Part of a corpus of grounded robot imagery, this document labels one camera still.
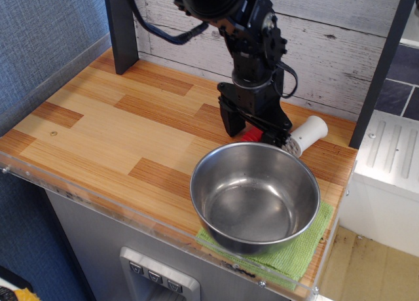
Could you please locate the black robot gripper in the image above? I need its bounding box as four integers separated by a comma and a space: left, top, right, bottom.
217, 78, 292, 147

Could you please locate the red handled metal fork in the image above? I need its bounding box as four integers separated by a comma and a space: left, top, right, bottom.
242, 127, 263, 142

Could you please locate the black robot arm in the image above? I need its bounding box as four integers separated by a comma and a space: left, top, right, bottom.
173, 0, 296, 147

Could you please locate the white salt shaker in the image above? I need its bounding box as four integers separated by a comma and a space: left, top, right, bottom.
282, 116, 329, 158

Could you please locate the stainless steel pot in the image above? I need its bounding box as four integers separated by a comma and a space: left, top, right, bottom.
189, 142, 321, 256

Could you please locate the green cloth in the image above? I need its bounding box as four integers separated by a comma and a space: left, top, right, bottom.
196, 202, 333, 281

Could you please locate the white ridged sink unit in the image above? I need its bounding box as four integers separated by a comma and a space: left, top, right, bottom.
339, 111, 418, 256

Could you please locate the silver dispenser button panel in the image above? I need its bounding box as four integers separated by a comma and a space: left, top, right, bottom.
119, 247, 201, 300

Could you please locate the clear acrylic edge guard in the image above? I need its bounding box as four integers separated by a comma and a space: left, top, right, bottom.
1, 153, 338, 300

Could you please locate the yellow object in corner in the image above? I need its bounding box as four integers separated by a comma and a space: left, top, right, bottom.
1, 286, 41, 301

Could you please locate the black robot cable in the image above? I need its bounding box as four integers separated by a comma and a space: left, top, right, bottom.
122, 0, 299, 99

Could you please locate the dark grey left post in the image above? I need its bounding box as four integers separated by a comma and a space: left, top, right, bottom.
105, 0, 139, 75

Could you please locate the dark grey post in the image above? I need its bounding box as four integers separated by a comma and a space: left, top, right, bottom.
105, 0, 139, 75
349, 0, 414, 149

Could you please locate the dark grey right post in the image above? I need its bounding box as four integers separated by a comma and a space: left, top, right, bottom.
349, 0, 414, 149

